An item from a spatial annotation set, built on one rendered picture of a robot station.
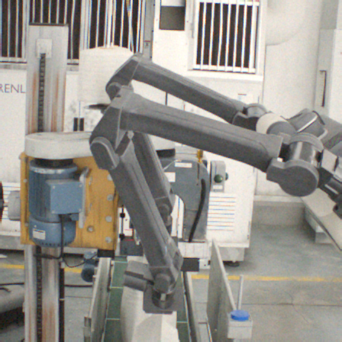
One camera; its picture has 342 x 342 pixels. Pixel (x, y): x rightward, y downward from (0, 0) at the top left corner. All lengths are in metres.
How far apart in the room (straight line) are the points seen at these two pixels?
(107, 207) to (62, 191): 0.31
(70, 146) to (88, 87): 0.18
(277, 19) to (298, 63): 1.14
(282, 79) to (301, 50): 0.33
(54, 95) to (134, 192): 0.89
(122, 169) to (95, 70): 0.64
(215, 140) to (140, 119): 0.15
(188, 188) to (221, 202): 2.86
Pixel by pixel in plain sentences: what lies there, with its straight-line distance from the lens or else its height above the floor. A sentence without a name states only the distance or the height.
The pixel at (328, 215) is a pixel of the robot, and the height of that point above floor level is 1.39.
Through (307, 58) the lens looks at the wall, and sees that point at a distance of 6.35.
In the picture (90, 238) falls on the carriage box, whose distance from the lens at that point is 2.28.
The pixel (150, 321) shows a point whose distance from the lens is 2.22.
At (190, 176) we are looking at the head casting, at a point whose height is 1.29.
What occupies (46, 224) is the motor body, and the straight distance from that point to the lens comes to 2.06.
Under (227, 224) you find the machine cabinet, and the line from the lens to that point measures 5.11.
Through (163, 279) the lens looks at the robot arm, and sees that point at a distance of 1.55.
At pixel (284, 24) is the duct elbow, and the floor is 1.86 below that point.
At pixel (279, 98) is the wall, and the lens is 6.32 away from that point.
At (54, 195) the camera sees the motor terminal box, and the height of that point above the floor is 1.27.
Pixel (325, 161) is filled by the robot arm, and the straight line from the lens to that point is 1.27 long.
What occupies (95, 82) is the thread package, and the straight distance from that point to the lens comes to 1.97.
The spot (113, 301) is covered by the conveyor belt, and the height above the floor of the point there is 0.38.
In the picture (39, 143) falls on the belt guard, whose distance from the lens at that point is 2.00.
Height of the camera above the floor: 1.75
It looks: 12 degrees down
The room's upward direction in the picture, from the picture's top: 3 degrees clockwise
